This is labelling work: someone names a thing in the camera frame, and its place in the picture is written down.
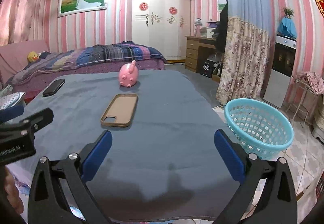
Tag patchwork quilt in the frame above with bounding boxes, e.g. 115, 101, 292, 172
11, 40, 169, 83

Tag blue floral curtain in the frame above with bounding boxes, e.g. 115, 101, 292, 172
216, 0, 271, 105

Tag desk lamp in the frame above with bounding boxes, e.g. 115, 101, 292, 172
194, 18, 204, 37

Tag person's left hand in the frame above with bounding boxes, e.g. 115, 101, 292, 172
4, 165, 24, 217

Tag black box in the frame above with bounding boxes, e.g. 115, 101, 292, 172
200, 60, 215, 78

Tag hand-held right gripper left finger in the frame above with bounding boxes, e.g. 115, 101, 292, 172
28, 130, 119, 224

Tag brown phone case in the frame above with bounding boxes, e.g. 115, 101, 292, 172
101, 93, 138, 128

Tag pink window curtain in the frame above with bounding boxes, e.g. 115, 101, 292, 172
0, 0, 48, 45

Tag water dispenser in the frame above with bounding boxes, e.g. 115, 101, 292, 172
263, 34, 297, 108

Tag polka-dot bag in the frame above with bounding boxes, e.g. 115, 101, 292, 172
0, 92, 26, 110

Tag grey-blue tablecloth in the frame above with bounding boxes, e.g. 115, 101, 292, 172
7, 69, 256, 222

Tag teal plastic basket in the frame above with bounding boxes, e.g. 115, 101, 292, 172
224, 98, 294, 160

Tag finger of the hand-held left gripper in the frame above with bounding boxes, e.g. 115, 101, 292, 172
0, 106, 25, 124
0, 108, 54, 138

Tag red wall ornament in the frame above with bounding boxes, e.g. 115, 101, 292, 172
313, 0, 324, 16

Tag framed wedding picture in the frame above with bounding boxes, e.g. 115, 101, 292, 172
57, 0, 108, 17

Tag stack of boxes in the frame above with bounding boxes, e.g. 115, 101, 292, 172
206, 20, 221, 38

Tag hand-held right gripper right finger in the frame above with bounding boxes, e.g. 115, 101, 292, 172
214, 128, 298, 224

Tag blue cloth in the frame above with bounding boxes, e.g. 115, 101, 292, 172
277, 17, 298, 38

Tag pink headboard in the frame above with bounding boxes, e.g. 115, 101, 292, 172
0, 39, 50, 83

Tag metal rack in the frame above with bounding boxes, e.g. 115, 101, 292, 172
286, 72, 324, 126

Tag wooden desk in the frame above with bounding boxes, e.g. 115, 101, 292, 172
185, 35, 224, 73

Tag black hanging coat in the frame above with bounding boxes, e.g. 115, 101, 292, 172
215, 3, 229, 54

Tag white wardrobe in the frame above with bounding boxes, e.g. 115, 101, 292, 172
132, 0, 190, 61

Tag pink clothes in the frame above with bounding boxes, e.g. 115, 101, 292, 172
296, 71, 324, 94

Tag bed with purple sheet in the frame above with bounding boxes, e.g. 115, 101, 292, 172
0, 39, 169, 99

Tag black phone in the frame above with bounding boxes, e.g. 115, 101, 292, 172
42, 79, 66, 97

